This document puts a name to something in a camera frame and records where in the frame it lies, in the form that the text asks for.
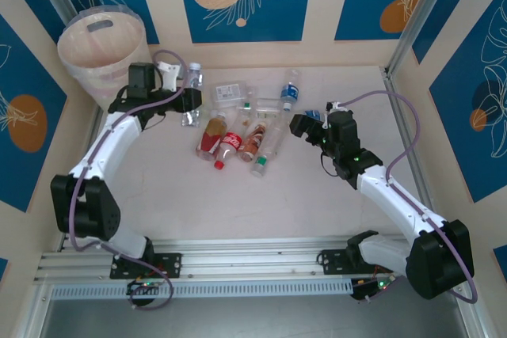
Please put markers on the white-capped clear bottle blue label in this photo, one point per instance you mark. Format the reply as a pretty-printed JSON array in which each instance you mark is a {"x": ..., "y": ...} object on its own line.
[{"x": 311, "y": 113}]

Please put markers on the small clear bottle white cap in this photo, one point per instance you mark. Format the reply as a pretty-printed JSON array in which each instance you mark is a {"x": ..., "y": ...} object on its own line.
[{"x": 194, "y": 77}]

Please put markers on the tea bottle red label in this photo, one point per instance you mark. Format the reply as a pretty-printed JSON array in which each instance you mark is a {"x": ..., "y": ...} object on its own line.
[{"x": 210, "y": 138}]

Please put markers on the clear bottle white label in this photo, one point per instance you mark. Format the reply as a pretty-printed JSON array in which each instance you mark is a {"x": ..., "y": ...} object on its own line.
[{"x": 227, "y": 90}]

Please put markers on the clear bottle green cap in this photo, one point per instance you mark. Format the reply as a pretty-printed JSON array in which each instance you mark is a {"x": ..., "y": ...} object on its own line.
[{"x": 265, "y": 110}]

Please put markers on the brown coffee label bottle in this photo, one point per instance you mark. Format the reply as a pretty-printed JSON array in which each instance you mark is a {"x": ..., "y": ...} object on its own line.
[{"x": 253, "y": 142}]

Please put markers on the clear bottle green-white label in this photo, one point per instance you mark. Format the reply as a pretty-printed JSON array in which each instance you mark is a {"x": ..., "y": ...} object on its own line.
[{"x": 261, "y": 162}]

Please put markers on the red-capped cola bottle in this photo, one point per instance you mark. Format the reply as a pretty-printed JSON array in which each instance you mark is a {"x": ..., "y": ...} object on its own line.
[{"x": 231, "y": 142}]

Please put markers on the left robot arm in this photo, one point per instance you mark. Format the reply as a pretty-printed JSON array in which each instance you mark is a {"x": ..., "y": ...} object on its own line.
[{"x": 107, "y": 144}]

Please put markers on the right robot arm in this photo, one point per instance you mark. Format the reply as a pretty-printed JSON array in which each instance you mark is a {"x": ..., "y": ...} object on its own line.
[{"x": 396, "y": 199}]

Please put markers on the cream plastic waste bin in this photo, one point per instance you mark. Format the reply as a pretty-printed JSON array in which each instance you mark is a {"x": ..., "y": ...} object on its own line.
[{"x": 91, "y": 84}]

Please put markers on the clear plastic bin liner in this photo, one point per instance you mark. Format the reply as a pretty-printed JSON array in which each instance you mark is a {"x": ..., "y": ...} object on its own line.
[{"x": 99, "y": 45}]

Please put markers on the small black controller board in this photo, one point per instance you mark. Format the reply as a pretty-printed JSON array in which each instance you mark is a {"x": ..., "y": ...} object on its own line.
[
  {"x": 142, "y": 286},
  {"x": 368, "y": 288}
]

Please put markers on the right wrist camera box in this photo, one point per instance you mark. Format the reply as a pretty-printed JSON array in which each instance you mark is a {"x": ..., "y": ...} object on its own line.
[{"x": 336, "y": 106}]

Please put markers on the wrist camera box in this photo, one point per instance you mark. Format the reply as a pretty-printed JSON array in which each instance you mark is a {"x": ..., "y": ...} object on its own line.
[
  {"x": 336, "y": 106},
  {"x": 168, "y": 74}
]

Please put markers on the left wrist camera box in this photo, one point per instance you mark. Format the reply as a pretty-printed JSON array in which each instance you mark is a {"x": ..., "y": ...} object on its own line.
[{"x": 168, "y": 74}]

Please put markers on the aluminium table side rail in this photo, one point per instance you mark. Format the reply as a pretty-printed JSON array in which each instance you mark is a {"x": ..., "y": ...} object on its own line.
[{"x": 401, "y": 116}]

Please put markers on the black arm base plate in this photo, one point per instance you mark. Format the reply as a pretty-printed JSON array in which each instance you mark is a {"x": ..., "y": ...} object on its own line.
[
  {"x": 328, "y": 263},
  {"x": 170, "y": 264}
]

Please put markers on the aluminium mounting rail frame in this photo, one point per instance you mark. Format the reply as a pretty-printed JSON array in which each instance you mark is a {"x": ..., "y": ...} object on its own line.
[{"x": 245, "y": 259}]

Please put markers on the aluminium frame leg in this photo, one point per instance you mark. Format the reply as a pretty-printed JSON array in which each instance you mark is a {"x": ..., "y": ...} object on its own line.
[
  {"x": 467, "y": 314},
  {"x": 35, "y": 306}
]

